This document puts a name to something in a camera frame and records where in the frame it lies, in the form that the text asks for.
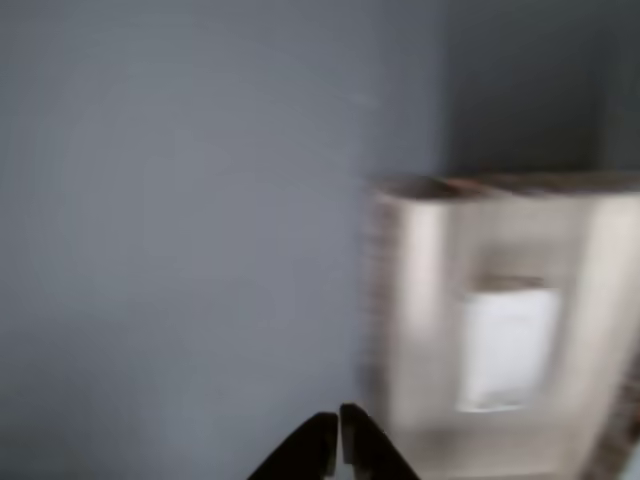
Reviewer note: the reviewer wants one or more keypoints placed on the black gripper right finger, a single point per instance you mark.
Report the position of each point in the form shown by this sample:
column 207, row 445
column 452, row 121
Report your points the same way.
column 367, row 450

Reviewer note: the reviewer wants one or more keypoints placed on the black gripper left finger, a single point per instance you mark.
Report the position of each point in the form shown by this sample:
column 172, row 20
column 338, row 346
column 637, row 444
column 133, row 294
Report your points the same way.
column 310, row 450

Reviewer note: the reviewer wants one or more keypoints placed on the white eraser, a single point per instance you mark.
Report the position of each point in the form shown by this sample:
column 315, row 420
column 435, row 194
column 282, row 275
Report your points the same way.
column 507, row 350

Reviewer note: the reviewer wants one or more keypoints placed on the bark print cardboard box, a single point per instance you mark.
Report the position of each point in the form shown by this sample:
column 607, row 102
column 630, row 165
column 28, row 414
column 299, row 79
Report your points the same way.
column 425, row 300

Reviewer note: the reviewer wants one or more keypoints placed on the dark grey table mat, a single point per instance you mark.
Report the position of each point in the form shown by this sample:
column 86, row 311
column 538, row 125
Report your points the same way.
column 175, row 225

